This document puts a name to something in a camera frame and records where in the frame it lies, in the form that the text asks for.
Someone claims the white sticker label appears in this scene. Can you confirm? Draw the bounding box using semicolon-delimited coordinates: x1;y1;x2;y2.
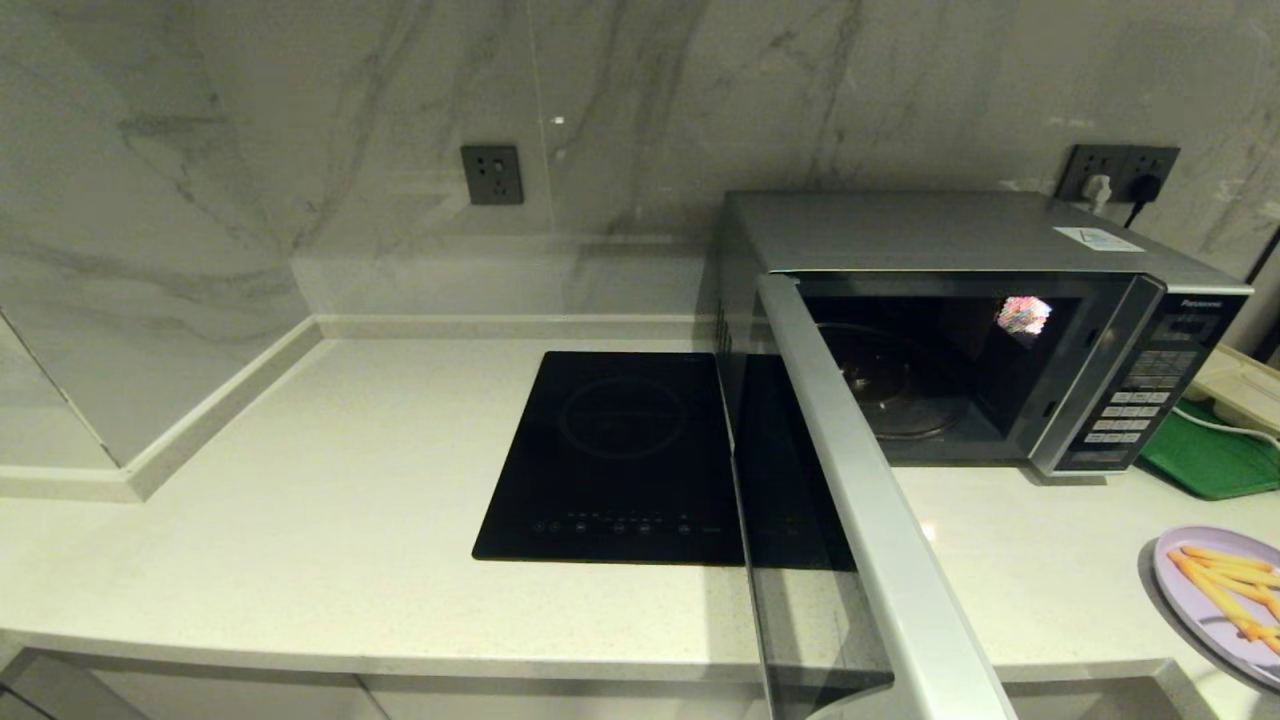
1052;226;1145;253

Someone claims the purple plate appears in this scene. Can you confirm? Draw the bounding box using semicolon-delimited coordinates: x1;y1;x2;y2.
1152;525;1280;691

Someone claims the beige cabinet door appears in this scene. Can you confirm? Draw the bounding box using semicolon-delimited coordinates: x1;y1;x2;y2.
358;675;773;720
90;668;391;720
1000;680;1216;720

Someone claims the grey wall socket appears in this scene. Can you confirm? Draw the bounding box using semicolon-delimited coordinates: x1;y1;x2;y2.
1120;147;1181;204
460;145;524;207
1058;145;1123;204

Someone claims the silver microwave oven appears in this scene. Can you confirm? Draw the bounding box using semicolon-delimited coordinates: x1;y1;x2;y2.
715;190;1253;476

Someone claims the cream power strip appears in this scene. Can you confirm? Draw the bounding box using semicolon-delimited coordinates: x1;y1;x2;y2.
1185;343;1280;436

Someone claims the black induction cooktop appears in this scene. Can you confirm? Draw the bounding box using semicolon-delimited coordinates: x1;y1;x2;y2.
472;350;747;567

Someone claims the black glass microwave door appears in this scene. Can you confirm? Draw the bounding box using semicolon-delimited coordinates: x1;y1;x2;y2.
733;272;1019;720

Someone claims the white cable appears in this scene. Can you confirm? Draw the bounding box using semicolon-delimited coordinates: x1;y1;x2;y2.
1200;405;1280;441

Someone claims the black plug with cable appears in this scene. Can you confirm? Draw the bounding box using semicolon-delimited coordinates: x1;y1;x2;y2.
1122;176;1163;229

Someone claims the green plastic tray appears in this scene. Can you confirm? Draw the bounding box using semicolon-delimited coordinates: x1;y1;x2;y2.
1140;398;1280;501

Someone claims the beige cabinet corner panel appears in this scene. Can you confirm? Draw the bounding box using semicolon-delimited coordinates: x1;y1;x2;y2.
0;650;151;720

